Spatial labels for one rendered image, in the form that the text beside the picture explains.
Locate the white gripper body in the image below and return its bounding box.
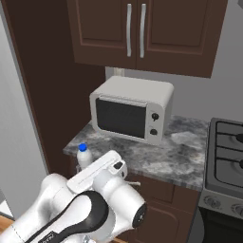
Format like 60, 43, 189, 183
66, 150, 123, 195

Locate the grey fridge freezer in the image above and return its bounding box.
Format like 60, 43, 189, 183
0, 0, 49, 220

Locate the dark brown base cupboard door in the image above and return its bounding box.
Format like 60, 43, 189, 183
117, 200, 195, 243

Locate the white water bottle blue cap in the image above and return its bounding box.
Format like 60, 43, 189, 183
76, 142, 94, 172

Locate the dark brown drawer front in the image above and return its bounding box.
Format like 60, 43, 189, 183
125, 173, 176, 204

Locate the white microwave oven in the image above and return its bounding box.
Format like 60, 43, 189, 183
88, 75, 176, 147

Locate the dark brown tall side panel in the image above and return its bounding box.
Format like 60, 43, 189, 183
2, 0, 107, 178

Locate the grey stove knob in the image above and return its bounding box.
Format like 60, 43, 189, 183
204, 195, 222, 209
231, 202, 243, 217

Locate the grey gas hob stove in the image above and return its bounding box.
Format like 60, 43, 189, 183
197, 117, 243, 243

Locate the pale wall socket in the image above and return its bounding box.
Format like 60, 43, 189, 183
113, 66, 125, 77

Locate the silver cupboard door handle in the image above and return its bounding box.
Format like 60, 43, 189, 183
125, 3, 133, 58
139, 3, 147, 59

